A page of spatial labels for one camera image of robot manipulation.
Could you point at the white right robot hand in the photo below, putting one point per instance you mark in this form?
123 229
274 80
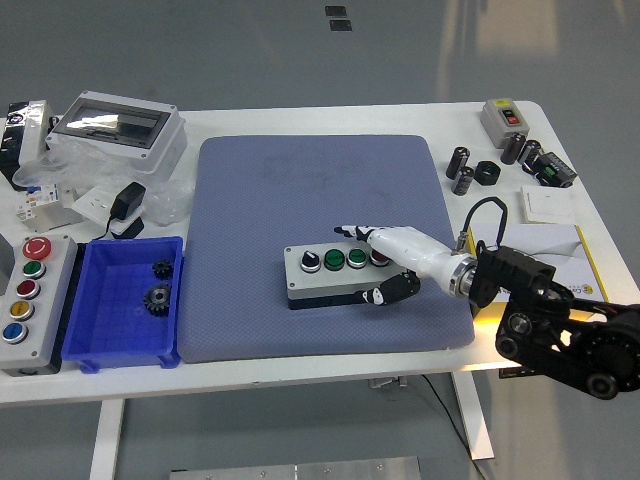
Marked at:
415 252

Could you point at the grey four-button control box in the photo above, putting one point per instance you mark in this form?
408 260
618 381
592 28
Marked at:
330 285

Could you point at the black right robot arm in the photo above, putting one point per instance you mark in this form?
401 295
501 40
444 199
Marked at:
550 320

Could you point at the grey five-button control box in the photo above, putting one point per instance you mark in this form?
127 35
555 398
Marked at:
42 320

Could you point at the black cylindrical capacitor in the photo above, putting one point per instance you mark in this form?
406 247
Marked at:
457 162
512 147
462 181
529 152

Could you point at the black hex nut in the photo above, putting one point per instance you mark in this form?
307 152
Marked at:
487 174

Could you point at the white and yellow cardboard box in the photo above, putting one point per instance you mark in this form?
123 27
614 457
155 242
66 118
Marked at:
545 240

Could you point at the black module with green terminal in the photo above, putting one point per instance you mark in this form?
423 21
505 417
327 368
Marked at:
555 170

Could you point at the blue-grey table mat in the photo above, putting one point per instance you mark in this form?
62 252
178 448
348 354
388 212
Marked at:
250 200

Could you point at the white table leg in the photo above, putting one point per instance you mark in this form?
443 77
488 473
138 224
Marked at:
106 440
475 415

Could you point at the black floor plate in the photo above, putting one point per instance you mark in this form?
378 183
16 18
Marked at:
340 25
336 11

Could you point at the small black gear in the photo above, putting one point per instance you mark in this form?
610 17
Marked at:
162 269

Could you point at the large black gear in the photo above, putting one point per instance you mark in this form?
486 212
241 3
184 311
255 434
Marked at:
158 299

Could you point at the black power adapter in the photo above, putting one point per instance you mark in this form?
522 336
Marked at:
127 200

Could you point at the blue plastic bin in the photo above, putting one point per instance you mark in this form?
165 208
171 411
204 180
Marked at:
115 320

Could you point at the clear plastic bag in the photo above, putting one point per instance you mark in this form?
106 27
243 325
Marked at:
95 170

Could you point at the white circuit breaker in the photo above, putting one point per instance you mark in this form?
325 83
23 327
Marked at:
40 202

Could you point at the wrapped white and black device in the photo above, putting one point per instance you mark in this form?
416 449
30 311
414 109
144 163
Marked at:
30 130

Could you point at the grey bracket under table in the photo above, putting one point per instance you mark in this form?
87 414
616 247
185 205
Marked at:
387 383

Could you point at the white wall switch panel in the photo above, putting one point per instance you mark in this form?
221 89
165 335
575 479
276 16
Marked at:
547 204

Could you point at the grey two-button switch box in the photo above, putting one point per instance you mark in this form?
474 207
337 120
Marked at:
497 127

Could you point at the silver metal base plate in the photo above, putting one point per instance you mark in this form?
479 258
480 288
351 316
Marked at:
300 470

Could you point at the grey enclosure with clear lid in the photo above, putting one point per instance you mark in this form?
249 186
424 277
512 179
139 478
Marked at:
160 145

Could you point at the white wall socket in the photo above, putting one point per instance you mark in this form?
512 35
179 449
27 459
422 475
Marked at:
92 202

